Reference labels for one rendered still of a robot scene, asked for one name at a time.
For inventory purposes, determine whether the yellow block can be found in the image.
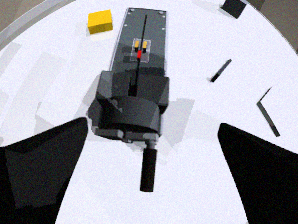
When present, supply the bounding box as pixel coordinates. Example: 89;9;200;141
88;10;113;35

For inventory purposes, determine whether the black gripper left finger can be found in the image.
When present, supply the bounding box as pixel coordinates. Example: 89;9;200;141
0;116;88;224

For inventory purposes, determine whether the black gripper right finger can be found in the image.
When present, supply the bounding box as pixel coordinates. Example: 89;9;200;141
217;123;298;224

